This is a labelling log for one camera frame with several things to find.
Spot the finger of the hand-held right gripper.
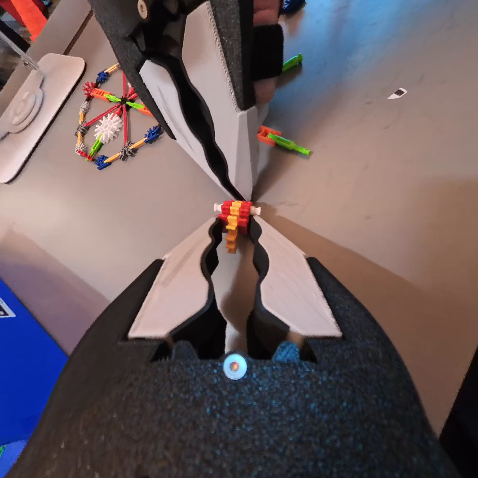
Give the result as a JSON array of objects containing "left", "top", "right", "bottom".
[
  {"left": 181, "top": 0, "right": 270, "bottom": 201},
  {"left": 139, "top": 59, "right": 245, "bottom": 202}
]

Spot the orange panel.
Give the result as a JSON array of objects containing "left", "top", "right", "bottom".
[{"left": 10, "top": 0, "right": 49, "bottom": 42}]

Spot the colourful toy wheel construction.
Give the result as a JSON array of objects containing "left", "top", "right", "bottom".
[{"left": 75, "top": 63, "right": 164, "bottom": 171}]

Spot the blue plastic bin with tag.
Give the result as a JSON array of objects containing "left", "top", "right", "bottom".
[{"left": 0, "top": 278, "right": 68, "bottom": 467}]

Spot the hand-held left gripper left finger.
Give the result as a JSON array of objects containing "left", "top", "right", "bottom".
[{"left": 128, "top": 218, "right": 221, "bottom": 340}]

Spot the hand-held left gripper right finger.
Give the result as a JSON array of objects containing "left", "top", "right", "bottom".
[{"left": 249, "top": 216, "right": 343, "bottom": 340}]

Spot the person's right hand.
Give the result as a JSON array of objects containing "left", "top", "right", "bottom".
[{"left": 254, "top": 0, "right": 281, "bottom": 106}]

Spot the orange connector with green rod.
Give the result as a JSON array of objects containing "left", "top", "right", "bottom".
[{"left": 257, "top": 125, "right": 311, "bottom": 157}]

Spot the red yellow toy block assembly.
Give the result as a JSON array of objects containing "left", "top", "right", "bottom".
[{"left": 214, "top": 200, "right": 261, "bottom": 254}]

